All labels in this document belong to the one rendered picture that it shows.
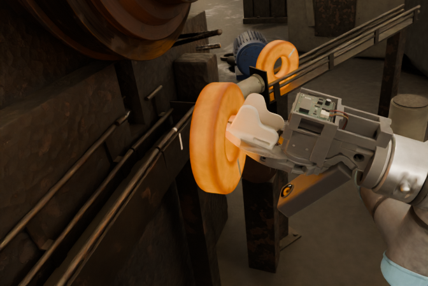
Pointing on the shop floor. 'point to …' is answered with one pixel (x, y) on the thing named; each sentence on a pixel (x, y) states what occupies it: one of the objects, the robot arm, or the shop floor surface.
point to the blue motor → (247, 52)
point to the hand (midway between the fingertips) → (221, 125)
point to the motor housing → (261, 214)
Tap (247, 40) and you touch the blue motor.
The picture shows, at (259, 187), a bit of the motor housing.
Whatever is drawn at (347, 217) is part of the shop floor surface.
